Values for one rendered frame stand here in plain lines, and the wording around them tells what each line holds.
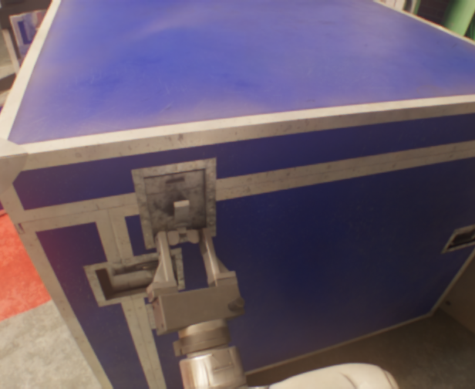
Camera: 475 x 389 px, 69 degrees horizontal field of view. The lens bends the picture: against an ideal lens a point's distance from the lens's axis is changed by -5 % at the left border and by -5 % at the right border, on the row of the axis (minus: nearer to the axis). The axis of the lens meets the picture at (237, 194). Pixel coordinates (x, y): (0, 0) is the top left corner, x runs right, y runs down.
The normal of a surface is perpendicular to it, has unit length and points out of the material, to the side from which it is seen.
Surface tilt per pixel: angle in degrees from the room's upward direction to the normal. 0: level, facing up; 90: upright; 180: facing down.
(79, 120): 0
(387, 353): 0
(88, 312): 90
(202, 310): 29
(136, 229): 90
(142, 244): 90
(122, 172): 90
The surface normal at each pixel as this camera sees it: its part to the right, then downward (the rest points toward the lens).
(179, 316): 0.43, -0.46
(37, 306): 0.04, -0.76
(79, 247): 0.29, 0.63
